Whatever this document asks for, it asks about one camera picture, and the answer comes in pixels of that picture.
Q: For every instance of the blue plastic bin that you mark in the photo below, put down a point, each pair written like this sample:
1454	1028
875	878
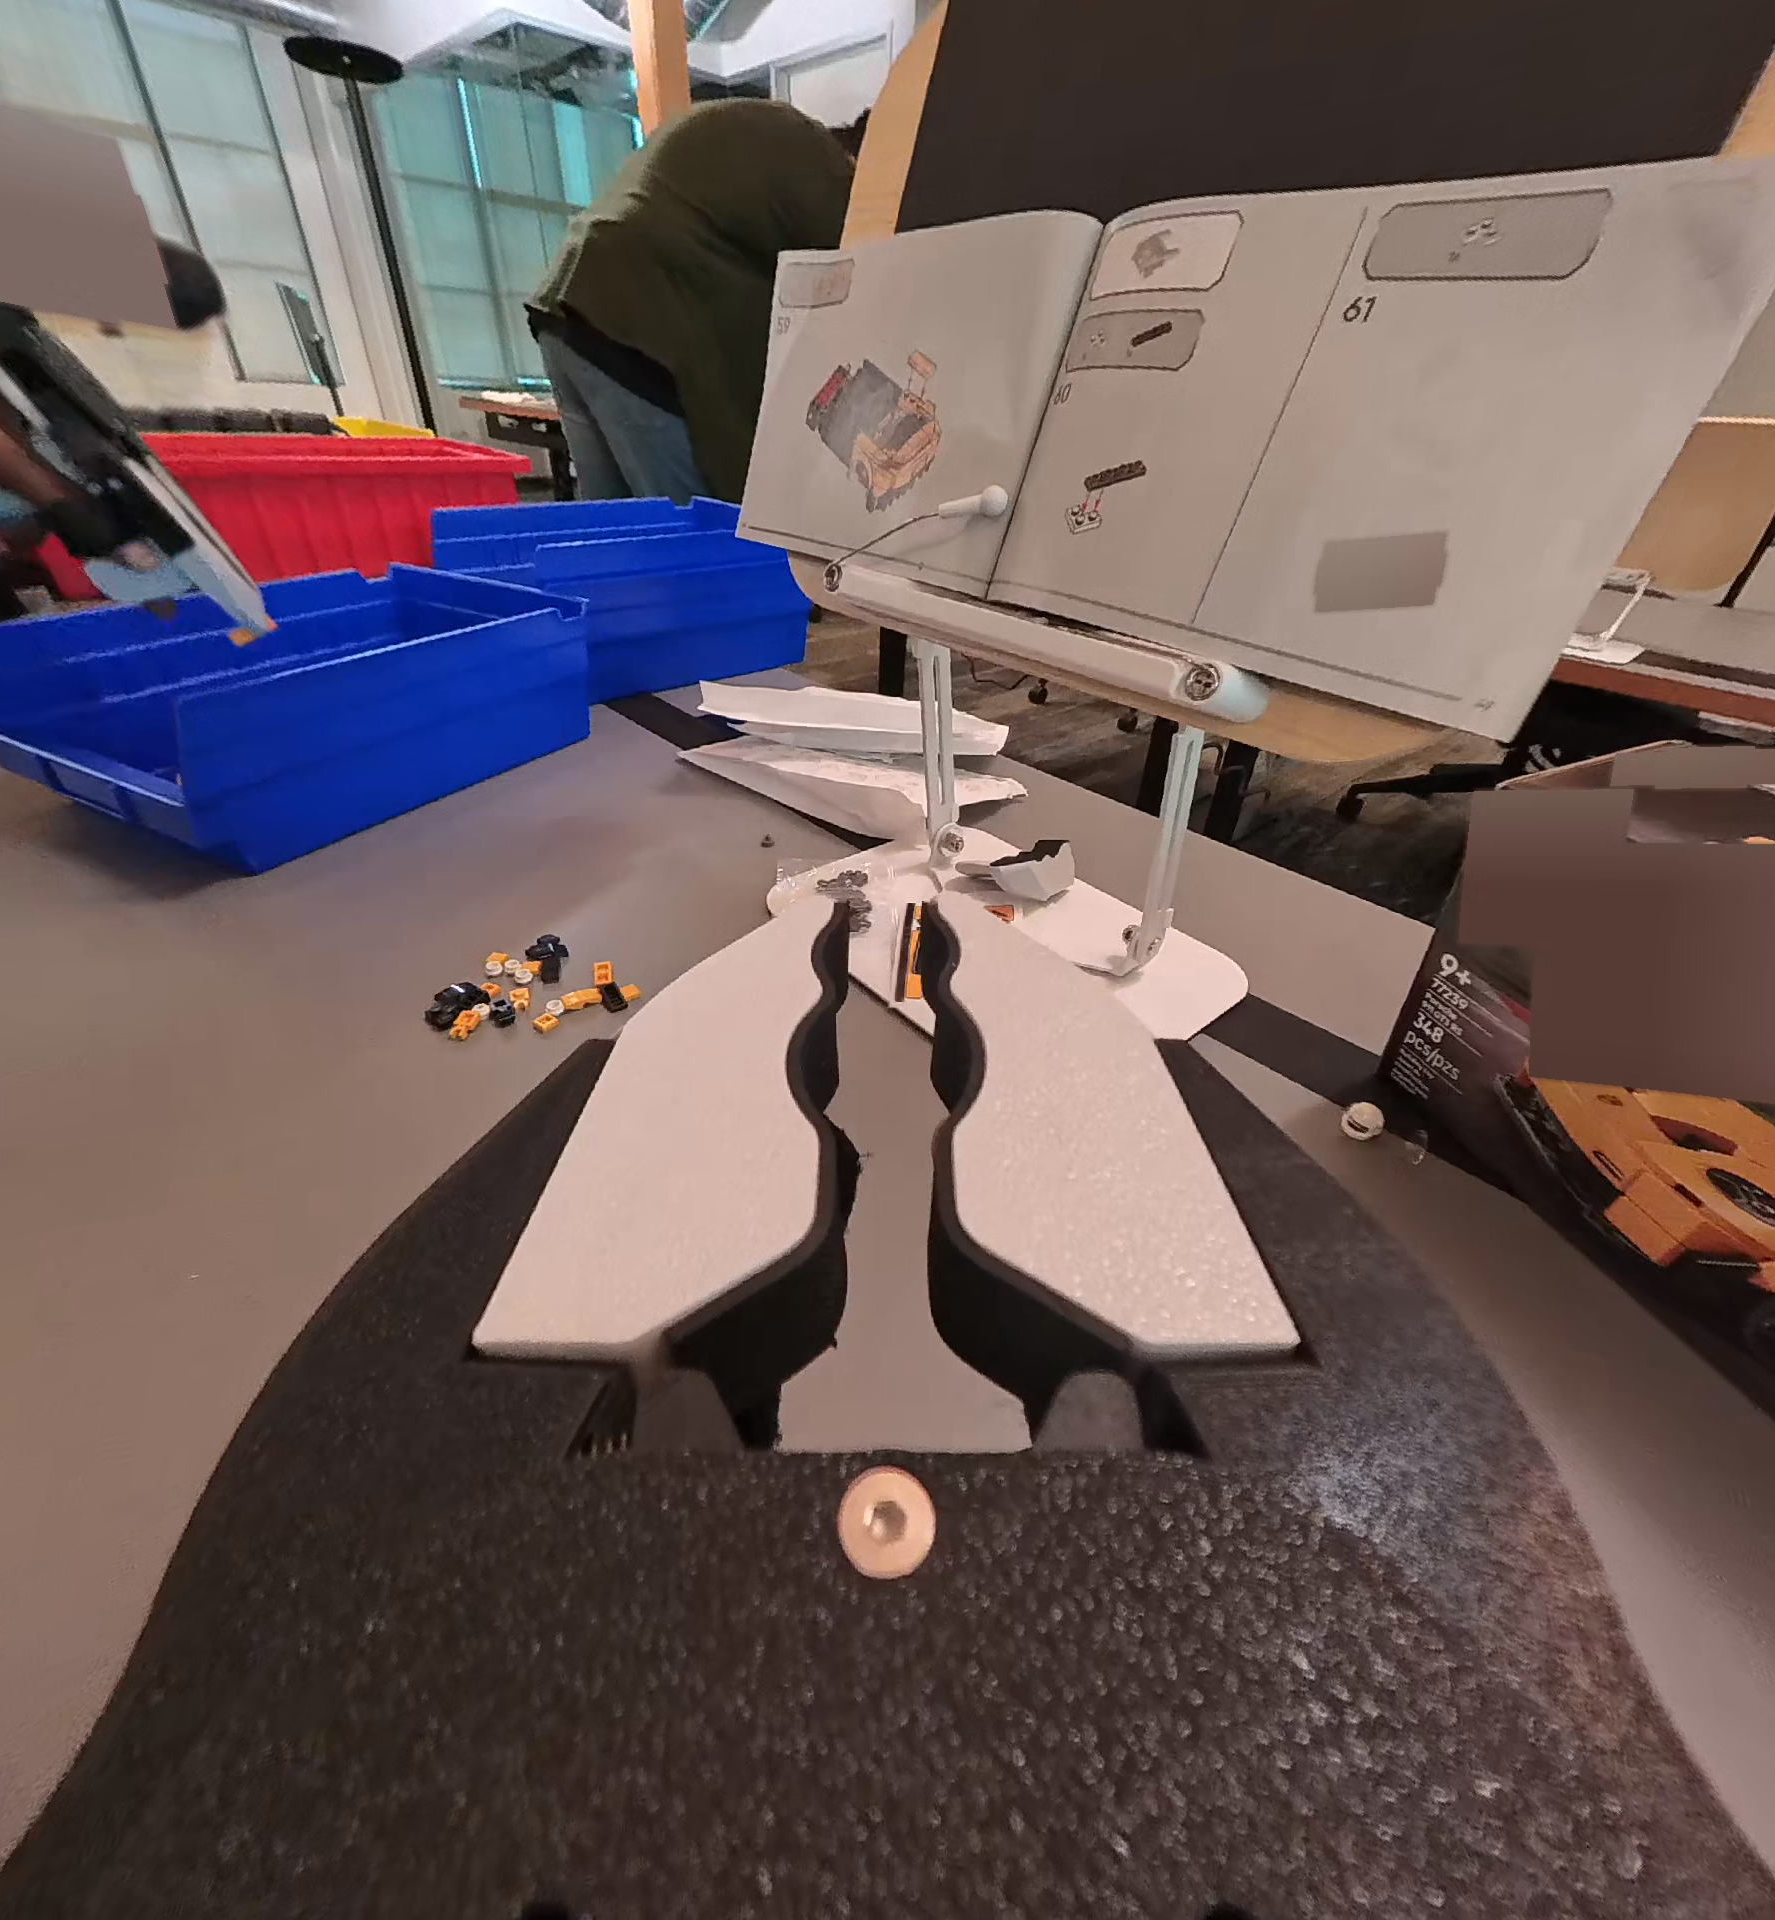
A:
376	780
527	532
678	630

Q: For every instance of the lego set box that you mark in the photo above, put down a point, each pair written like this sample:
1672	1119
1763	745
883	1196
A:
1698	1201

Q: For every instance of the black wood-framed panel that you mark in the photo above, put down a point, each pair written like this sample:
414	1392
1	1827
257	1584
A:
1277	90

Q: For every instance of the white book stand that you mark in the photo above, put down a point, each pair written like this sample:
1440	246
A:
1173	983

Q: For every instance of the black floor lamp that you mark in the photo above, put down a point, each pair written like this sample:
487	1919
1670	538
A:
343	60

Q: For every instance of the lego instruction booklet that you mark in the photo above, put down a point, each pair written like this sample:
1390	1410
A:
1427	450

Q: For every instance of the pile of small lego pieces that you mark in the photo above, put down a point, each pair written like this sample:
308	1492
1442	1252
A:
601	994

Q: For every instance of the white paper bag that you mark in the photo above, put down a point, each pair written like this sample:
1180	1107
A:
826	787
826	719

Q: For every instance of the red plastic bin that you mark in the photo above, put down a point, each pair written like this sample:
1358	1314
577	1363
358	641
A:
348	496

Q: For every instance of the long wooden desk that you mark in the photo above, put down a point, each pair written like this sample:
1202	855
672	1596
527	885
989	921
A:
1727	684

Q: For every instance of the orange sticker sheet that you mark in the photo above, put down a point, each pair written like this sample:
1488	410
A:
911	960

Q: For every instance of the light wood chair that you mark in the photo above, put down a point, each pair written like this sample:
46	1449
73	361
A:
1713	509

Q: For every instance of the large glass window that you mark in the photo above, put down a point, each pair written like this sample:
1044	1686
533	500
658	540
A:
497	196

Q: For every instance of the clear bag of black parts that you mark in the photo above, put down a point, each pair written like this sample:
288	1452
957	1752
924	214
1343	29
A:
842	887

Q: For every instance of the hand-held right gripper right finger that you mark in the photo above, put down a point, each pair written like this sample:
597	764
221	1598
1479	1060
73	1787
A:
1113	1185

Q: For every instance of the background table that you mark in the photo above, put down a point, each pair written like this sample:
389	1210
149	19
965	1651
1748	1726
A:
511	401

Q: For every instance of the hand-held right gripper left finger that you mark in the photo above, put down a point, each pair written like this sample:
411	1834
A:
691	1185

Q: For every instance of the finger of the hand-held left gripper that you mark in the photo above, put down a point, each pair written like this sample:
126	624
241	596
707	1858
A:
129	582
191	548

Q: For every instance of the yellow plastic bin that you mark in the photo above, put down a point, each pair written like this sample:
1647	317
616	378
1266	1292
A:
384	431

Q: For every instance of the office chair base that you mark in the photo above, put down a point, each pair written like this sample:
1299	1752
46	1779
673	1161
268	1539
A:
1427	780
1083	707

